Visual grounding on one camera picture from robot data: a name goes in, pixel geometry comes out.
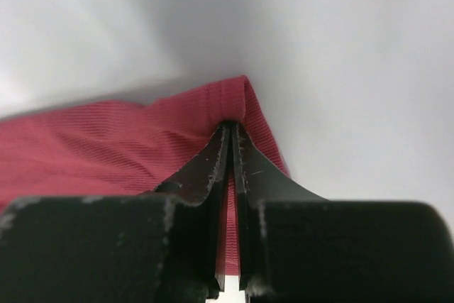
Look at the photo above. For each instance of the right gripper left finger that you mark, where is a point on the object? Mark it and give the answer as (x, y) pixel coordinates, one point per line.
(163, 245)

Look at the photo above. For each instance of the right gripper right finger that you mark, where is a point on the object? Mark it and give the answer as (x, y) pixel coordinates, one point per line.
(295, 246)

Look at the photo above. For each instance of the maroon garment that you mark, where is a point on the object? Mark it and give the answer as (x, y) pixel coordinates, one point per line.
(120, 147)

